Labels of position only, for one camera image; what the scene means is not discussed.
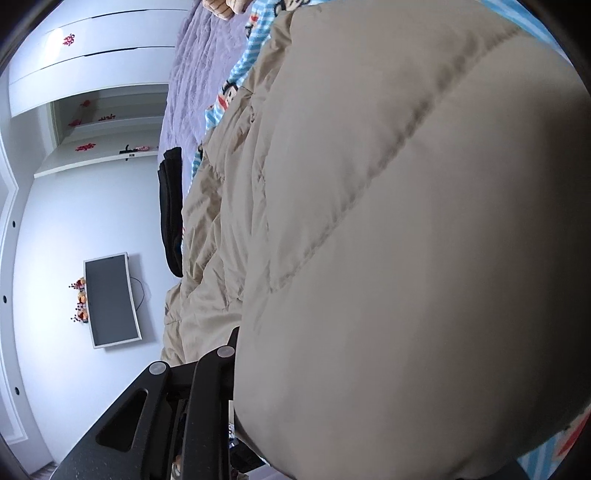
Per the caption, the beige puffer jacket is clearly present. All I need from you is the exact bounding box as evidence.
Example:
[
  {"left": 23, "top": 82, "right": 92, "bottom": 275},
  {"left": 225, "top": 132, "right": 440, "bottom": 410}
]
[{"left": 160, "top": 0, "right": 591, "bottom": 480}]

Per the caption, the black folded garment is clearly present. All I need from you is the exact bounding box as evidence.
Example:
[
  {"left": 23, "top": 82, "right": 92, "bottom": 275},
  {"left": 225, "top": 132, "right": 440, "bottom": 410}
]
[{"left": 157, "top": 147, "right": 183, "bottom": 278}]

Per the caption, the white wardrobe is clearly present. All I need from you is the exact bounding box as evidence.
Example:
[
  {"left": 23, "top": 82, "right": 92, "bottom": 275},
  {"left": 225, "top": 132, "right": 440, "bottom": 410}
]
[{"left": 1, "top": 1, "right": 191, "bottom": 178}]

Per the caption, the purple bed cover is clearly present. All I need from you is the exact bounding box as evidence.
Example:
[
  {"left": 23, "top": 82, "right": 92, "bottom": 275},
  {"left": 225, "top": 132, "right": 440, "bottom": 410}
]
[{"left": 158, "top": 1, "right": 249, "bottom": 192}]

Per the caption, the blue monkey print blanket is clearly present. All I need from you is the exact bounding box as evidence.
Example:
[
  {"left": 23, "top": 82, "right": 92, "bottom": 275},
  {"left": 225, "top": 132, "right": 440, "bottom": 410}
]
[{"left": 191, "top": 0, "right": 591, "bottom": 480}]

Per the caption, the striped beige garment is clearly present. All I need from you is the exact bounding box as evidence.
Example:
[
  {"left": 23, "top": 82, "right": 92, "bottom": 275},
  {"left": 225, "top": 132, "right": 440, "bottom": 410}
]
[{"left": 201, "top": 0, "right": 252, "bottom": 20}]

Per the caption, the wall mounted monitor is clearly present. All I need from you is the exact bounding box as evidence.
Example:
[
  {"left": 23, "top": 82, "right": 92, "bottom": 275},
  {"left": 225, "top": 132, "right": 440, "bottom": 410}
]
[{"left": 84, "top": 253, "right": 142, "bottom": 349}]

